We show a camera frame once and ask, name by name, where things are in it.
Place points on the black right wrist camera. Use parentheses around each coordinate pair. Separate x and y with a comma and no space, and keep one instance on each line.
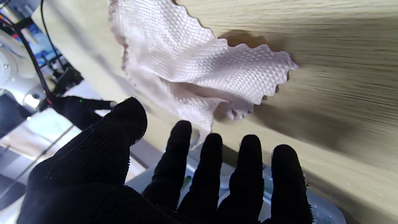
(69,80)

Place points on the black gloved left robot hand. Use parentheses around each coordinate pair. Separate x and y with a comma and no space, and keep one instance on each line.
(87,180)

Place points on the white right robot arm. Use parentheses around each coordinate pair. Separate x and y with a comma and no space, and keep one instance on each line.
(15,71)

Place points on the beige wiping cloth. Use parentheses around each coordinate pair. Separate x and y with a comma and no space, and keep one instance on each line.
(186,56)

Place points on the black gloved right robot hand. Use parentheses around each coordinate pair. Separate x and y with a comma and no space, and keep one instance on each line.
(79,110)

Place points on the blue plastic dish rack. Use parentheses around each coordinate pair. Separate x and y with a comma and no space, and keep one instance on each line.
(323,211)

